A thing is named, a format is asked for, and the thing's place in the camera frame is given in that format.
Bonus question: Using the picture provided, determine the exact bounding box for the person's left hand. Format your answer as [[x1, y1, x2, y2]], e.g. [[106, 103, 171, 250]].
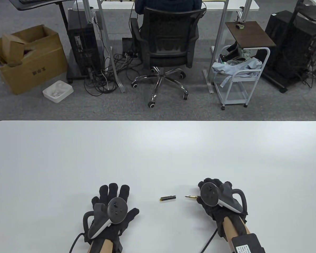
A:
[[83, 183, 140, 245]]

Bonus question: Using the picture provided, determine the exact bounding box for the person's right hand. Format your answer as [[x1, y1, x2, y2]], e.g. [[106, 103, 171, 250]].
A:
[[196, 178, 248, 224]]

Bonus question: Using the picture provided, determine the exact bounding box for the person's left forearm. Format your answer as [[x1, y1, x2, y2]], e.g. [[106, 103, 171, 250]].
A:
[[87, 238, 113, 253]]

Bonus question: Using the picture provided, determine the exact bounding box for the person's right forearm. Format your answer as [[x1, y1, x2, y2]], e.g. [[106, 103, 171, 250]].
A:
[[221, 216, 253, 253]]

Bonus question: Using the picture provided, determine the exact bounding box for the grey controller on right glove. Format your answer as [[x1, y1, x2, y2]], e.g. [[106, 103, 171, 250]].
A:
[[200, 182, 248, 214]]

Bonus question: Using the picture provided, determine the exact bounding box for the grey controller on glove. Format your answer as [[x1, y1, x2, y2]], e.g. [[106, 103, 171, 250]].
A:
[[200, 182, 248, 214], [83, 197, 129, 239]]

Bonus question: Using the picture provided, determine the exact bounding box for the grey controller on left glove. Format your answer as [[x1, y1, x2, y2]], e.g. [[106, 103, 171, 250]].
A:
[[83, 197, 129, 239]]

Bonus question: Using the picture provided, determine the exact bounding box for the black box on right wrist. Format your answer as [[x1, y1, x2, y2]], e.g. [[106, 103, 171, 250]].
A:
[[231, 233, 266, 253]]

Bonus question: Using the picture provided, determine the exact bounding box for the white metal trolley cart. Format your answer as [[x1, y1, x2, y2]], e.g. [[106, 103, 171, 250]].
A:
[[212, 45, 271, 110]]

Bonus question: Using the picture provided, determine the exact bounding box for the white plastic tray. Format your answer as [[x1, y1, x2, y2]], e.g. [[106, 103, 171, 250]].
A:
[[42, 80, 74, 104]]

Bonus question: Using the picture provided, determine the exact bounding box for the grey cloth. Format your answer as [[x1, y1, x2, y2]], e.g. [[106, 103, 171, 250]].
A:
[[212, 58, 263, 89]]

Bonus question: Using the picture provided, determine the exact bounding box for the black mesh office chair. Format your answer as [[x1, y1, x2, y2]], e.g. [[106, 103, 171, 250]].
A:
[[130, 6, 200, 109]]

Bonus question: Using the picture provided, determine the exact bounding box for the black computer tower on stand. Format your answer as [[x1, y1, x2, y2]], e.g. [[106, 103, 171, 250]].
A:
[[66, 9, 102, 84]]

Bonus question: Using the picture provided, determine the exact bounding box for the brown cardboard box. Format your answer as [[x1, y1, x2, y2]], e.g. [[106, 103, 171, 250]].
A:
[[0, 25, 68, 95]]

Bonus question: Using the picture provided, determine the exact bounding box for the brown side table top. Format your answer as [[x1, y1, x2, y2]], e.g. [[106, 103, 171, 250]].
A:
[[225, 21, 277, 50]]

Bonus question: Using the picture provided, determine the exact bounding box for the large black computer tower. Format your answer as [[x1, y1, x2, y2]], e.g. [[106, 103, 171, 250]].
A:
[[260, 10, 316, 93]]

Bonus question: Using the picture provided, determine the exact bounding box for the black monitor stand desk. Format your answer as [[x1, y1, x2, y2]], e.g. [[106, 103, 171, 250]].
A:
[[292, 0, 316, 22]]

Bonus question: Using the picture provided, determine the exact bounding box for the black desk top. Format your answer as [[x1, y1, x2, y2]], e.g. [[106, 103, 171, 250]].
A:
[[9, 0, 72, 11]]

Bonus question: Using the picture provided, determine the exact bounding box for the black cable of left glove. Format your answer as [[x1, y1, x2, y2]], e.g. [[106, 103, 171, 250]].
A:
[[69, 233, 85, 253]]

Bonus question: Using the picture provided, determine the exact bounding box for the black cable of glove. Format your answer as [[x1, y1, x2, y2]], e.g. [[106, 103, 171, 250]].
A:
[[69, 233, 85, 253], [200, 227, 218, 253]]

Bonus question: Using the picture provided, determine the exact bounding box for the black cable of right glove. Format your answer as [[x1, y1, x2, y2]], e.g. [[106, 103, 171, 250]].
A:
[[200, 227, 218, 253]]

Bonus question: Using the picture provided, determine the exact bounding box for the bundle of black floor cables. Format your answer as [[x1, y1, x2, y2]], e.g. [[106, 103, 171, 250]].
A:
[[84, 18, 138, 97]]

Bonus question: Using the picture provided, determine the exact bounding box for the white desk with metal frame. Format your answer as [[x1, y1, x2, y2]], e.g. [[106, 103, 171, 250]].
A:
[[72, 0, 260, 94]]

